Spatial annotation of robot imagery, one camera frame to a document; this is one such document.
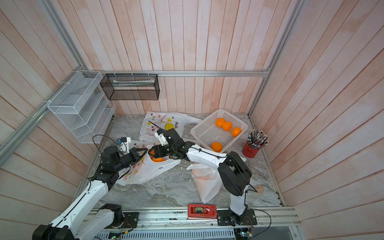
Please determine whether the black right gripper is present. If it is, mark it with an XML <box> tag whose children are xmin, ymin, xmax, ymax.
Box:
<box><xmin>148</xmin><ymin>144</ymin><xmax>179</xmax><ymax>160</ymax></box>

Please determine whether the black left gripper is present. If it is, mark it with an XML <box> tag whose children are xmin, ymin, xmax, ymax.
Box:
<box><xmin>114</xmin><ymin>147</ymin><xmax>149</xmax><ymax>172</ymax></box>

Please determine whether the orange fruit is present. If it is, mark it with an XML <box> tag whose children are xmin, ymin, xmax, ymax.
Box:
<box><xmin>211</xmin><ymin>142</ymin><xmax>223</xmax><ymax>153</ymax></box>
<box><xmin>149</xmin><ymin>150</ymin><xmax>165</xmax><ymax>163</ymax></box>
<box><xmin>231</xmin><ymin>127</ymin><xmax>242</xmax><ymax>138</ymax></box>
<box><xmin>222</xmin><ymin>122</ymin><xmax>233</xmax><ymax>132</ymax></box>
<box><xmin>215</xmin><ymin>118</ymin><xmax>226</xmax><ymax>128</ymax></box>

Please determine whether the white printed bag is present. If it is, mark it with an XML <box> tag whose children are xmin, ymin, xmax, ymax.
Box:
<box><xmin>139</xmin><ymin>112</ymin><xmax>202</xmax><ymax>142</ymax></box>
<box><xmin>116</xmin><ymin>154</ymin><xmax>181</xmax><ymax>186</ymax></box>

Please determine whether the white plastic bag front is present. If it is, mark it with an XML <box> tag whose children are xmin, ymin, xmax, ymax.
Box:
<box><xmin>188</xmin><ymin>152</ymin><xmax>252</xmax><ymax>205</ymax></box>

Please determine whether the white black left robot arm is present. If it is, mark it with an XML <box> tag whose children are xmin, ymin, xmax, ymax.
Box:
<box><xmin>32</xmin><ymin>146</ymin><xmax>148</xmax><ymax>240</ymax></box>

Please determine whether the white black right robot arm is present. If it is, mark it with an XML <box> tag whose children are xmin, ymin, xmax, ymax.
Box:
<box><xmin>148</xmin><ymin>128</ymin><xmax>255</xmax><ymax>227</ymax></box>

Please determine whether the white printed bag back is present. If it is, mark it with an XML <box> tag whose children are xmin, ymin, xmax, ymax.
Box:
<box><xmin>139</xmin><ymin>112</ymin><xmax>202</xmax><ymax>142</ymax></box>

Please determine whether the white plastic perforated basket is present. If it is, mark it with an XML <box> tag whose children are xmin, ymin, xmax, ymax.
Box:
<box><xmin>191</xmin><ymin>109</ymin><xmax>248</xmax><ymax>153</ymax></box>

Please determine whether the red tape dispenser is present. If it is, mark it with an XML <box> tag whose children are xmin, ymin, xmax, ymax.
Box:
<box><xmin>188</xmin><ymin>204</ymin><xmax>217</xmax><ymax>219</ymax></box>

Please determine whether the red cup of pens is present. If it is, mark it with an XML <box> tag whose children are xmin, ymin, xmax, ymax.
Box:
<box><xmin>242</xmin><ymin>130</ymin><xmax>269</xmax><ymax>159</ymax></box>

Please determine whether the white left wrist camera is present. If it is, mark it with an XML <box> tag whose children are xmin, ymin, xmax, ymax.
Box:
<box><xmin>117</xmin><ymin>137</ymin><xmax>131</xmax><ymax>154</ymax></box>

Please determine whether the black wire mesh basket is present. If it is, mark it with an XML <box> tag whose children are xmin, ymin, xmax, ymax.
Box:
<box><xmin>100</xmin><ymin>73</ymin><xmax>160</xmax><ymax>101</ymax></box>

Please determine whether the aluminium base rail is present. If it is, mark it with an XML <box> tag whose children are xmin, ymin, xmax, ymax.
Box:
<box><xmin>94</xmin><ymin>207</ymin><xmax>307</xmax><ymax>240</ymax></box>

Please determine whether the white wire mesh shelf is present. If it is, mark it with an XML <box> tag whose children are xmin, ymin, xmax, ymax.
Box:
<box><xmin>48</xmin><ymin>71</ymin><xmax>116</xmax><ymax>144</ymax></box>

